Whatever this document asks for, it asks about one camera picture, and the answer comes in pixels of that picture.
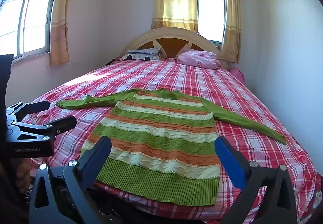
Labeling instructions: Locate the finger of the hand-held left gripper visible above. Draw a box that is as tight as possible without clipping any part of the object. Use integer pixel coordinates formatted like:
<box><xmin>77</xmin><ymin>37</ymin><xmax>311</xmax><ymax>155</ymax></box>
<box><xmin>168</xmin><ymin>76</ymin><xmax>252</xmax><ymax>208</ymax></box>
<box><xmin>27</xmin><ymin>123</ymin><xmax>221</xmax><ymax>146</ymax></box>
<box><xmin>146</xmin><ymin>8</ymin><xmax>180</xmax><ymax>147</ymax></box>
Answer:
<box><xmin>7</xmin><ymin>115</ymin><xmax>77</xmax><ymax>142</ymax></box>
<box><xmin>6</xmin><ymin>101</ymin><xmax>50</xmax><ymax>121</ymax></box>

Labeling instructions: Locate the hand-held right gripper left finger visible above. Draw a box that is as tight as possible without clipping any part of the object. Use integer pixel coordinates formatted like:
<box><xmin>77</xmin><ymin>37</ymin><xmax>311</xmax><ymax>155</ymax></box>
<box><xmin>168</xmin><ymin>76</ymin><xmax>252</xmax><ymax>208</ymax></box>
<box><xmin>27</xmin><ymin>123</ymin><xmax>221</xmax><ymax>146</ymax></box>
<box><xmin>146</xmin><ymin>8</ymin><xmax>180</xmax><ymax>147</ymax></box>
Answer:
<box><xmin>28</xmin><ymin>135</ymin><xmax>113</xmax><ymax>224</ymax></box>

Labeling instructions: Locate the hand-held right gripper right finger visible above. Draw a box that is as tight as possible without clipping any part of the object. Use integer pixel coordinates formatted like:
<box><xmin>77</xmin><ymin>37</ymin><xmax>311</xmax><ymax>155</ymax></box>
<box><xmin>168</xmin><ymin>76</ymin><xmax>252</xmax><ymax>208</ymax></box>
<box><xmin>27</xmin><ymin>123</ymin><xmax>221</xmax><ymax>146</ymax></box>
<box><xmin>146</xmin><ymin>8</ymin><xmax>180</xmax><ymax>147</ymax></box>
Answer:
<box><xmin>214</xmin><ymin>135</ymin><xmax>298</xmax><ymax>224</ymax></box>

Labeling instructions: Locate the green orange striped knit sweater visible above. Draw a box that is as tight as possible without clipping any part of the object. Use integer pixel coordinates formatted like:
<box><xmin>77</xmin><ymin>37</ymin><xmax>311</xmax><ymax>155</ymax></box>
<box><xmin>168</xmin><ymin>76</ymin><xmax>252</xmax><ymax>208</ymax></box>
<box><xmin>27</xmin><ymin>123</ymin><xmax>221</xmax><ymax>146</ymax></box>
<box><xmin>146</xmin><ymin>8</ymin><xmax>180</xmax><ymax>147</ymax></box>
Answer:
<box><xmin>56</xmin><ymin>88</ymin><xmax>287</xmax><ymax>207</ymax></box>

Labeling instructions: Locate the person's left hand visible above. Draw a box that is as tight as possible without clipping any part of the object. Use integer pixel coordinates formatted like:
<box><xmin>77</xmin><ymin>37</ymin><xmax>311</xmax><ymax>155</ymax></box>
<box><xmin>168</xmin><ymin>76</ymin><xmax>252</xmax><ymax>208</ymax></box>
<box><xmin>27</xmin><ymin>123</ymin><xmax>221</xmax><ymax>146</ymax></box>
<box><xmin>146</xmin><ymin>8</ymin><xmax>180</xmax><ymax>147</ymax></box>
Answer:
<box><xmin>15</xmin><ymin>160</ymin><xmax>32</xmax><ymax>193</ymax></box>

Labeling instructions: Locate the bed with red plaid sheet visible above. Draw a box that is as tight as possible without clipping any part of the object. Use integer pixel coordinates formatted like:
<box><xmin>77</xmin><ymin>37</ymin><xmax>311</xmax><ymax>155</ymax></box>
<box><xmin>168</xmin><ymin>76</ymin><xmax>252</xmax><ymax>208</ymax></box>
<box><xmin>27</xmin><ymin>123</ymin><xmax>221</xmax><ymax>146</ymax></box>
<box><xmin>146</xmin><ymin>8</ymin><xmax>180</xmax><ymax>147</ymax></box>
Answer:
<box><xmin>28</xmin><ymin>58</ymin><xmax>323</xmax><ymax>224</ymax></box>

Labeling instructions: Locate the pink cloth bundle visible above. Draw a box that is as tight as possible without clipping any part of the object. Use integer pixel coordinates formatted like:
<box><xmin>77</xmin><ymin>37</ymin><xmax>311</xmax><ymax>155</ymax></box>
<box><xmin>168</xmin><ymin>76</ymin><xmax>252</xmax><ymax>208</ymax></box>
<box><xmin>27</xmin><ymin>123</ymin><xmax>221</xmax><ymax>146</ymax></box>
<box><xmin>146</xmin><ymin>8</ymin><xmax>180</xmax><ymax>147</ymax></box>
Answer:
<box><xmin>228</xmin><ymin>67</ymin><xmax>246</xmax><ymax>83</ymax></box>

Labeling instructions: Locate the wide sliding window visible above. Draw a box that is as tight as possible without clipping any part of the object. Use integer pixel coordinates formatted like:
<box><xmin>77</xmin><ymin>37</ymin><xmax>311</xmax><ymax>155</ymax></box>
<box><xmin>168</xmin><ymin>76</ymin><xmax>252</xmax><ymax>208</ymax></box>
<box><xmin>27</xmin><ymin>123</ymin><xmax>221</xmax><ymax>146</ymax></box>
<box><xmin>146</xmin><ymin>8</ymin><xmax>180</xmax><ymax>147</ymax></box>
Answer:
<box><xmin>0</xmin><ymin>0</ymin><xmax>64</xmax><ymax>61</ymax></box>

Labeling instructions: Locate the pink pillow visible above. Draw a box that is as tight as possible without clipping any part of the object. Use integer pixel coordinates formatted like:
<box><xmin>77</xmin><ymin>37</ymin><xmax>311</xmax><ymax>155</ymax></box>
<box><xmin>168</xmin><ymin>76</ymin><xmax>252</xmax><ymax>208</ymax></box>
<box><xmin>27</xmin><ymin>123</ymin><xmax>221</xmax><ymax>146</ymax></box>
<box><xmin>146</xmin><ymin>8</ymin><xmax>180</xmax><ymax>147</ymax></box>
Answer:
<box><xmin>177</xmin><ymin>50</ymin><xmax>220</xmax><ymax>70</ymax></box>

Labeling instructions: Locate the blue white patterned pillow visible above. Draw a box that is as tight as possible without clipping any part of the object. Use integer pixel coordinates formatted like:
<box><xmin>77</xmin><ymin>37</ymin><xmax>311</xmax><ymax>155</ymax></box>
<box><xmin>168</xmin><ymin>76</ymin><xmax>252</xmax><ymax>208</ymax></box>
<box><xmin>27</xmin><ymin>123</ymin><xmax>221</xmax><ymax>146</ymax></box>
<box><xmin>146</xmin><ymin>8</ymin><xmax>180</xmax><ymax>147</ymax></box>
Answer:
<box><xmin>120</xmin><ymin>48</ymin><xmax>163</xmax><ymax>62</ymax></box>

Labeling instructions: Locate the cream wooden headboard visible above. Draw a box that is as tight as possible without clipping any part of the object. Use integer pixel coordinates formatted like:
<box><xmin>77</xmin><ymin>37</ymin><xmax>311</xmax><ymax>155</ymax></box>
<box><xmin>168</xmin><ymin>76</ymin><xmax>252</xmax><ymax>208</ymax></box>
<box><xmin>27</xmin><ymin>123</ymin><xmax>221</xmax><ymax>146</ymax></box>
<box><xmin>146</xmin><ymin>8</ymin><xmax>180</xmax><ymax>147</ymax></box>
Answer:
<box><xmin>119</xmin><ymin>27</ymin><xmax>229</xmax><ymax>70</ymax></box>

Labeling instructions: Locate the narrow window behind headboard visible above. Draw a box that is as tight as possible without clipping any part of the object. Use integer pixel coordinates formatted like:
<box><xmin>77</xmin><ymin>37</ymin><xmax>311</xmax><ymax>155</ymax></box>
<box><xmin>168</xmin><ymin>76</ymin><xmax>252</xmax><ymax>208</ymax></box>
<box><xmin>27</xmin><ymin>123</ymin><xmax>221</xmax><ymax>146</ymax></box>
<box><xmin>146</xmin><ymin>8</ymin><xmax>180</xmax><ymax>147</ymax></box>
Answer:
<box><xmin>195</xmin><ymin>0</ymin><xmax>228</xmax><ymax>44</ymax></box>

